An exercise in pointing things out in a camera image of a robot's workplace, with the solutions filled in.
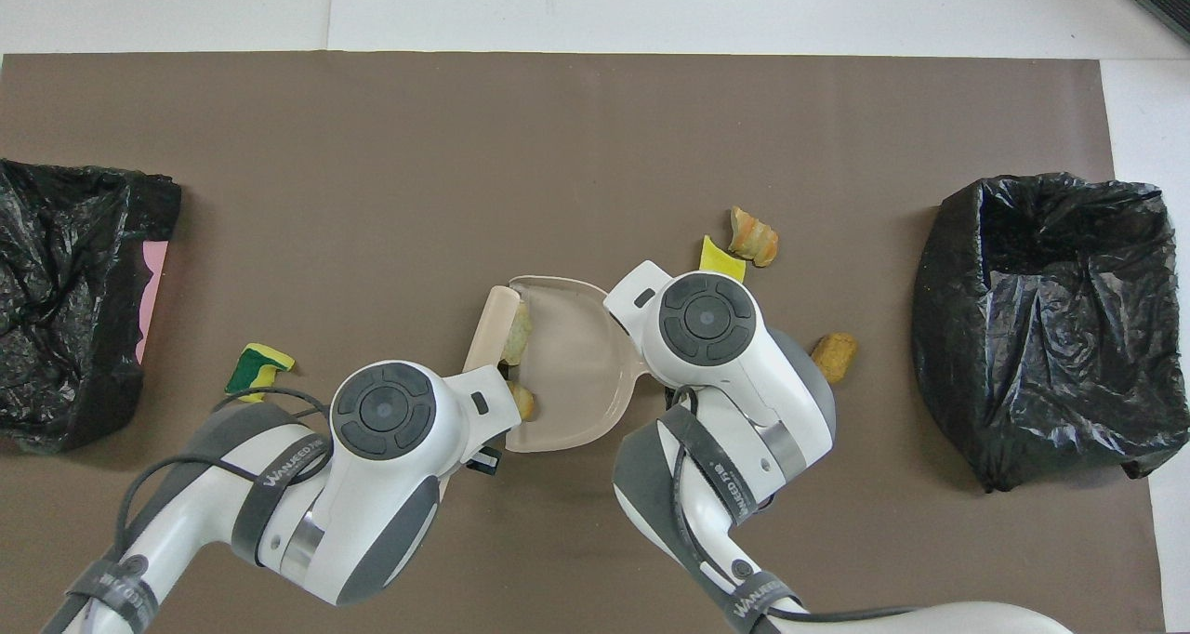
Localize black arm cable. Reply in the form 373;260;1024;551
665;385;940;627
42;386;334;634

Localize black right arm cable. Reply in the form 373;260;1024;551
665;385;940;627

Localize green yellow sponge piece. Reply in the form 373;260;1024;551
225;343;297;403

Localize orange croissant piece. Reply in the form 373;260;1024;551
727;206;780;269

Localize beige hand brush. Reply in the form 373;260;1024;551
462;285;523;379

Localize pink plastic bin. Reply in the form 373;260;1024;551
136;240;170;365

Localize brown croquette bread piece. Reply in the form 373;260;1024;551
811;333;858;384

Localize black trash bag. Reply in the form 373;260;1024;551
0;158;183;456
911;173;1190;494

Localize beige plastic dustpan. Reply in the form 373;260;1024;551
505;275;652;455

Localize brown paper table mat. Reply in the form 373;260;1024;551
0;52;1168;634

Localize plain yellow sponge piece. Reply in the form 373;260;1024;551
699;235;748;284

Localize beige bread chunk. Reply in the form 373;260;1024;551
502;301;534;367

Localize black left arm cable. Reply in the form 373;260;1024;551
42;386;334;634

